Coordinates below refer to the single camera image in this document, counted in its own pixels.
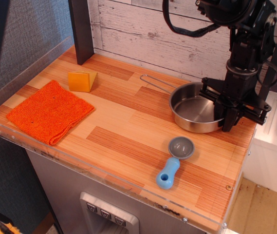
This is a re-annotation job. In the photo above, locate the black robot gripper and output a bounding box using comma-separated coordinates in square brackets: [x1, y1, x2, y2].
[200, 68, 271, 132]

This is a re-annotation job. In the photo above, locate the stainless steel pot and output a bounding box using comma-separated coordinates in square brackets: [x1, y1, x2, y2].
[140, 74, 224, 133]

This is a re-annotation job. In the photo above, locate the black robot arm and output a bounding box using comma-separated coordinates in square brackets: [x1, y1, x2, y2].
[197, 0, 277, 132]

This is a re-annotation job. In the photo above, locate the white cabinet at right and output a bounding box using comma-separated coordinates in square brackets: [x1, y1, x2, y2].
[242, 92, 277, 192]

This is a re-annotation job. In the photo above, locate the clear acrylic table guard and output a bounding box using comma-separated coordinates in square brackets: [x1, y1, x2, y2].
[0, 37, 256, 234]

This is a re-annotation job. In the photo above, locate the yellow cheese wedge block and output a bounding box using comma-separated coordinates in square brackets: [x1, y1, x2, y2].
[68, 71, 97, 92]

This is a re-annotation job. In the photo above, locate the silver dispenser panel with buttons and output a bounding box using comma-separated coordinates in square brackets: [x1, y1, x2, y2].
[79, 192, 140, 234]

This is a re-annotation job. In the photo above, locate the orange knitted cloth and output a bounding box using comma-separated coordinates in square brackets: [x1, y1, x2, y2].
[6, 80, 95, 145]

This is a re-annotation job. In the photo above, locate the grey toy fridge cabinet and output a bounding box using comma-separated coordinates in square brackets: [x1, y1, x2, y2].
[26, 150, 203, 234]

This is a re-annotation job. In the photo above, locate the black and yellow object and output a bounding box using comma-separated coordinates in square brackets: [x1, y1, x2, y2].
[0, 221, 20, 234]

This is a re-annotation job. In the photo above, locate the blue handled grey scoop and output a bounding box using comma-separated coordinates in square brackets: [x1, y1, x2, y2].
[156, 136, 195, 190]

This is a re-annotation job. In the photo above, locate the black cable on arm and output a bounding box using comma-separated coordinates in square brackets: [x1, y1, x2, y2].
[162, 0, 277, 86]

